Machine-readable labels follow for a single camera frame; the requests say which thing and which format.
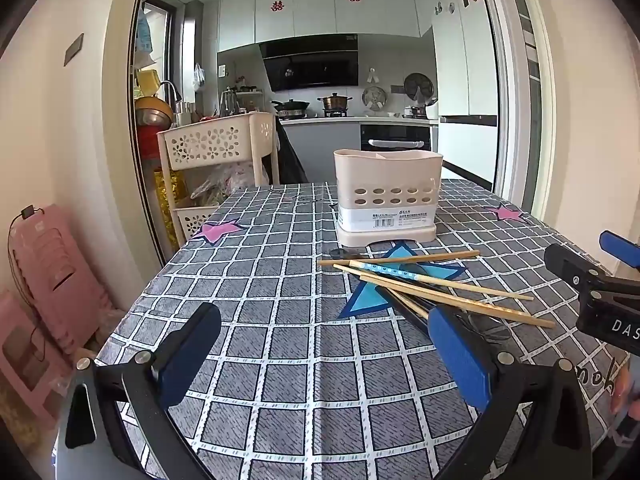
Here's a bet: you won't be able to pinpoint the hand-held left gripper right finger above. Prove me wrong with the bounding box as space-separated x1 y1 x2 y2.
428 305 607 480

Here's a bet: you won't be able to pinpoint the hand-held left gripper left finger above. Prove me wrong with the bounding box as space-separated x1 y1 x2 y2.
59 301 222 480

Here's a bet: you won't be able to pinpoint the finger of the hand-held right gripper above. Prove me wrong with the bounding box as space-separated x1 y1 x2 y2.
599 230 640 268
543 243 640 295

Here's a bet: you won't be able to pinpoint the blue patterned wooden chopstick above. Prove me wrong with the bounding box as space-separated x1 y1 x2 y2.
348 260 535 302

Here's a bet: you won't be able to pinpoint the beige plastic utensil holder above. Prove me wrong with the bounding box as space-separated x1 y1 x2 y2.
333 149 443 247

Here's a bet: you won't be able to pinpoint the person's right hand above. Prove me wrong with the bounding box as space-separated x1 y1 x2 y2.
612 365 640 421

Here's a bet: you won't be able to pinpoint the grey checked tablecloth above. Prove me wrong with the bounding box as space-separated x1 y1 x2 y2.
95 180 636 480

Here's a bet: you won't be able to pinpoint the gold foil packet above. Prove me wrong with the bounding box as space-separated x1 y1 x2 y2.
152 169 189 242

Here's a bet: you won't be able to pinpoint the large pink plastic stool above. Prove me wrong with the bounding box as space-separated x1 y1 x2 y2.
11 204 113 357

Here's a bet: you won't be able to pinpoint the small pink plastic stool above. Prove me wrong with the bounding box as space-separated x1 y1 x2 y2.
0 290 68 428

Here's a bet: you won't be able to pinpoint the clear plastic bags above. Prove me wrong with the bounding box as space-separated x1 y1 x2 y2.
189 161 257 207

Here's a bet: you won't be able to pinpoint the beige plastic storage cart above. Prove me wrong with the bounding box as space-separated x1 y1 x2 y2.
157 112 281 252

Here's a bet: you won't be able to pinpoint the red canister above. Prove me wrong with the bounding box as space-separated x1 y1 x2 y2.
137 125 162 172

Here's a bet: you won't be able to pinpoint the black built-in oven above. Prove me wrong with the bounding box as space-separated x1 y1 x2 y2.
359 124 432 154

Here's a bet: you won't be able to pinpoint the white refrigerator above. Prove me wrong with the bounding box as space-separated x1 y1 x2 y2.
430 0 501 183

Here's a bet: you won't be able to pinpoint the dark round fan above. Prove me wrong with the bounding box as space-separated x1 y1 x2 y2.
403 72 439 106

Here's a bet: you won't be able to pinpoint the steel basin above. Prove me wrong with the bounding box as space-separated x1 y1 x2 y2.
134 96 175 129

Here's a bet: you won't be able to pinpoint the small white fan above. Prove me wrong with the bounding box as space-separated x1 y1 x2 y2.
362 85 389 114

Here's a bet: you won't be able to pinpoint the white countertop rack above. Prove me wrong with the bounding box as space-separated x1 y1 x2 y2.
235 89 265 114

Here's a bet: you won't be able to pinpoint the curved kitchen faucet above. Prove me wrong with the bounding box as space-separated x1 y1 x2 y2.
159 80 184 112

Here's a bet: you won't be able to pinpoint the black wok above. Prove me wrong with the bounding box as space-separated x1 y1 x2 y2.
271 99 311 119

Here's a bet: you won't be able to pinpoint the steel cooking pot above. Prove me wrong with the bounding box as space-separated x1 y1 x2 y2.
318 92 354 111

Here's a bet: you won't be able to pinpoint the black range hood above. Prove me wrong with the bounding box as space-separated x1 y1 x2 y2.
259 34 361 93

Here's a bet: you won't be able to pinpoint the grey wall switch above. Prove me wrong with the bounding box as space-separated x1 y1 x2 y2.
63 33 85 66

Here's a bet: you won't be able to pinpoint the white wall cabinets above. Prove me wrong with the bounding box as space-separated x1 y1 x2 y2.
217 0 434 54

